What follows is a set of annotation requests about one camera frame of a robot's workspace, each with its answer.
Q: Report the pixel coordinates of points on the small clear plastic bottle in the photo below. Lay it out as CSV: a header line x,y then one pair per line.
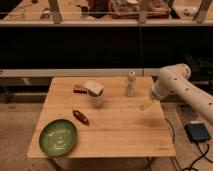
x,y
130,84

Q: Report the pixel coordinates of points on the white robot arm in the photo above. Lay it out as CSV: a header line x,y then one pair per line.
x,y
173,79

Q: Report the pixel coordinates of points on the white paper cup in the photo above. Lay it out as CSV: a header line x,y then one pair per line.
x,y
96,99

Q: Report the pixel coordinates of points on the small red brown box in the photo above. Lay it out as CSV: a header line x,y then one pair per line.
x,y
79,89

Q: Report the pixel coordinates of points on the wooden folding table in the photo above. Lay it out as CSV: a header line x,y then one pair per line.
x,y
119,128

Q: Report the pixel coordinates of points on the red toy car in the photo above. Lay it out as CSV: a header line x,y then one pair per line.
x,y
81,117

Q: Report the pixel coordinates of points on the green ceramic bowl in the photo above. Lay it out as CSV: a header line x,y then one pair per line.
x,y
58,138

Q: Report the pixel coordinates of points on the brown tray on shelf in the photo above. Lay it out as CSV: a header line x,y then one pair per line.
x,y
131,8

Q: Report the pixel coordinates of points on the black power box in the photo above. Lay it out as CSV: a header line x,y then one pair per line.
x,y
197,132

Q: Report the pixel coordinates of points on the wooden shelf rack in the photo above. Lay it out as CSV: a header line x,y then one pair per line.
x,y
96,13

